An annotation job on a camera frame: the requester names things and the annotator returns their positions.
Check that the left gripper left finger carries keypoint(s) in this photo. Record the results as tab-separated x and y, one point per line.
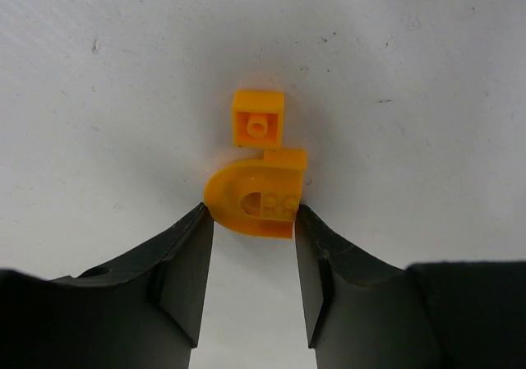
142	309

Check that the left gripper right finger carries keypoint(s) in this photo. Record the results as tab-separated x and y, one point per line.
361	312

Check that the orange half round brick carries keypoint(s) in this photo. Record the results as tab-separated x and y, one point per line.
258	197

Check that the small orange square brick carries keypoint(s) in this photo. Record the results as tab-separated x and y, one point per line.
258	119

